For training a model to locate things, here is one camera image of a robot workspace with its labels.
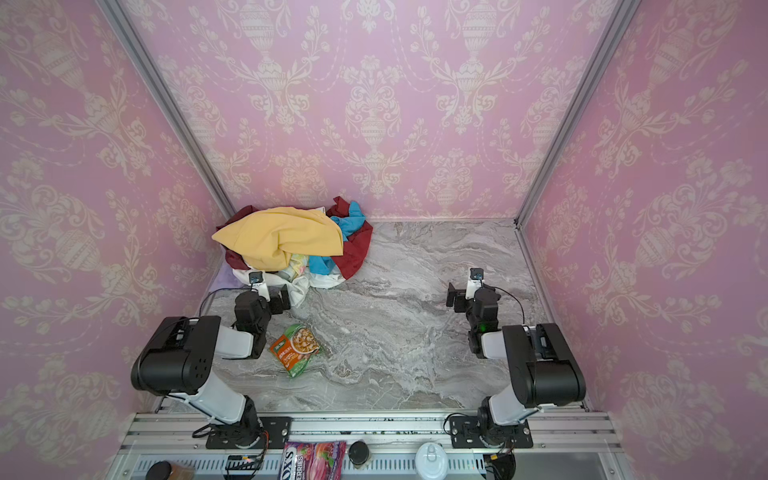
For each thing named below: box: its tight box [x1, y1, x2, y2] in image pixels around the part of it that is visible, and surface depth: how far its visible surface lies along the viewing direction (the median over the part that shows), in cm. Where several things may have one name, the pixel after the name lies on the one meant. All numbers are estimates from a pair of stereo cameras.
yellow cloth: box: [212, 207, 344, 272], surface depth 96 cm
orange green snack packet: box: [269, 323, 321, 378], surface depth 88 cm
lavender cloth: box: [209, 259, 246, 295], surface depth 103 cm
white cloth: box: [232, 267, 346, 308], surface depth 99 cm
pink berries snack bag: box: [278, 441, 346, 480], surface depth 70 cm
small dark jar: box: [348, 440, 370, 465], surface depth 65 cm
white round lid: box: [414, 442, 449, 480], surface depth 67 cm
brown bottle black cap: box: [145, 460, 196, 480], surface depth 63 cm
